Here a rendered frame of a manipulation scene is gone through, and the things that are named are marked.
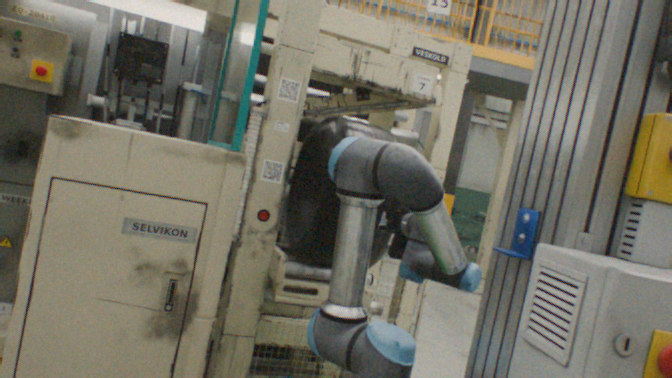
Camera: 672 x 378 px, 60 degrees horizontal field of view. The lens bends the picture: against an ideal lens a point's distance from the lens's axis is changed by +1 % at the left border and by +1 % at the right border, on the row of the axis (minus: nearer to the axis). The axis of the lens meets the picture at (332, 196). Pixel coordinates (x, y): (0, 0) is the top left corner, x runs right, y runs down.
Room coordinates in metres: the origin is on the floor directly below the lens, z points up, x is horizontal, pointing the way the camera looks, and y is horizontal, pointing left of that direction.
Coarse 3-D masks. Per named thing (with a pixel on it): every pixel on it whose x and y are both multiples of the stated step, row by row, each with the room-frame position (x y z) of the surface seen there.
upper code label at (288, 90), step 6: (282, 78) 2.02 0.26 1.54; (288, 78) 2.03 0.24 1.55; (282, 84) 2.02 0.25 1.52; (288, 84) 2.03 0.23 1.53; (294, 84) 2.04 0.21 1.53; (300, 84) 2.04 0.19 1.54; (282, 90) 2.02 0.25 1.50; (288, 90) 2.03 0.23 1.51; (294, 90) 2.04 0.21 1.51; (282, 96) 2.03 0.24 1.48; (288, 96) 2.03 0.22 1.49; (294, 96) 2.04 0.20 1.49
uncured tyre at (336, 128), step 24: (336, 120) 2.09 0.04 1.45; (312, 144) 2.36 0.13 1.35; (336, 144) 1.98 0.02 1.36; (312, 168) 2.44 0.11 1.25; (312, 192) 2.45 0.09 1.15; (288, 216) 2.30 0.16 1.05; (312, 216) 1.99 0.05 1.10; (336, 216) 1.91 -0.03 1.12; (288, 240) 2.25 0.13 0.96; (312, 240) 1.98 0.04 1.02; (384, 240) 1.99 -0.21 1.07; (312, 264) 2.06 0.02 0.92
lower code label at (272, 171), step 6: (264, 162) 2.02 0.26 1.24; (270, 162) 2.03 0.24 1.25; (276, 162) 2.03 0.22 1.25; (282, 162) 2.04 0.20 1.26; (264, 168) 2.02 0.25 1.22; (270, 168) 2.03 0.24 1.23; (276, 168) 2.04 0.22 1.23; (282, 168) 2.04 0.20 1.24; (264, 174) 2.02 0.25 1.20; (270, 174) 2.03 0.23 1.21; (276, 174) 2.04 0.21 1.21; (264, 180) 2.03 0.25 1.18; (270, 180) 2.03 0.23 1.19; (276, 180) 2.04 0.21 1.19
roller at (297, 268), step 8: (288, 264) 2.00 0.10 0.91; (296, 264) 2.01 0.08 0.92; (304, 264) 2.03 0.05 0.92; (288, 272) 2.00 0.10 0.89; (296, 272) 2.01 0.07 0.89; (304, 272) 2.01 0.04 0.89; (312, 272) 2.02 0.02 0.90; (320, 272) 2.03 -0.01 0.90; (328, 272) 2.04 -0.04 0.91; (368, 280) 2.09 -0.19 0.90
